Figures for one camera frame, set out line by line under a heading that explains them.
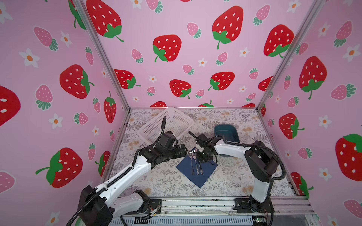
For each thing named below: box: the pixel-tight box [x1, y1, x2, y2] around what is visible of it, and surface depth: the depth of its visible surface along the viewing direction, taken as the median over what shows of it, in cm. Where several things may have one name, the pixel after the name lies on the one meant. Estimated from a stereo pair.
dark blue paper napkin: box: [175, 153, 219, 189], surface depth 88 cm
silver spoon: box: [188, 151, 195, 176], surface depth 90 cm
